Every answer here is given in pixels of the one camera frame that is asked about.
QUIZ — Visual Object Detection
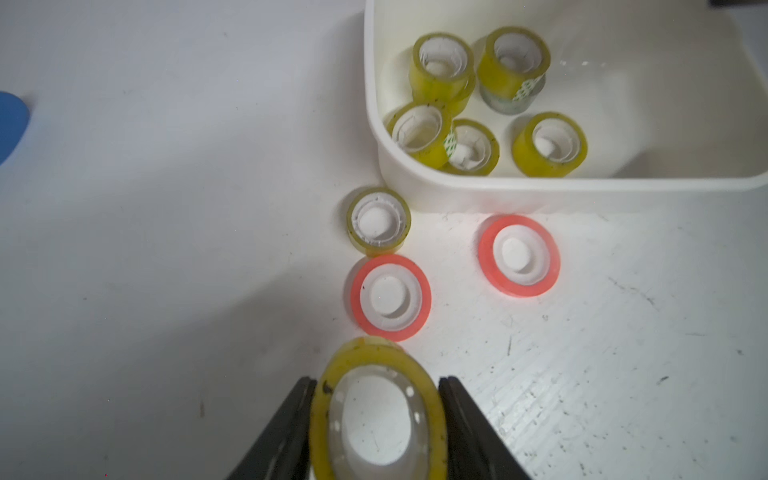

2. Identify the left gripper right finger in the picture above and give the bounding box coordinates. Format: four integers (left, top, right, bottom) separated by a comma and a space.
438, 376, 531, 480

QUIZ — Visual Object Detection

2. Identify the clear tape roll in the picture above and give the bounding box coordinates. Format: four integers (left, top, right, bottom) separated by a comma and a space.
345, 187, 412, 257
479, 77, 546, 116

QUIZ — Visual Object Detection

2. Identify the red tape roll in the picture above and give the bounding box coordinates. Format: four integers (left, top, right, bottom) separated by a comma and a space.
477, 215, 561, 298
349, 255, 432, 342

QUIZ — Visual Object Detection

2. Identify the yellow tape roll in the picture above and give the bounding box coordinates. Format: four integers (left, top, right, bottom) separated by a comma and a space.
387, 101, 452, 169
511, 112, 588, 178
408, 32, 476, 118
477, 26, 551, 100
441, 119, 500, 177
309, 337, 448, 479

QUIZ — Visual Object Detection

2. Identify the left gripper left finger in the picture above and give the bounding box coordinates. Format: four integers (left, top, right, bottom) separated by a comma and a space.
227, 376, 317, 480

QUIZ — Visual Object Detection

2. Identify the white plastic storage box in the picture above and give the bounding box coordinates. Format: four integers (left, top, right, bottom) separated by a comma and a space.
363, 1, 767, 213

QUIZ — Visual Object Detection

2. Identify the blue tape dispenser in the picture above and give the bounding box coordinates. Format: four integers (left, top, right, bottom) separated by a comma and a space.
0, 91, 30, 164

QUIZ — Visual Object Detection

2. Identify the yellow tape roll front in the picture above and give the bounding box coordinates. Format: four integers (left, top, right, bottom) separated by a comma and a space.
441, 119, 500, 177

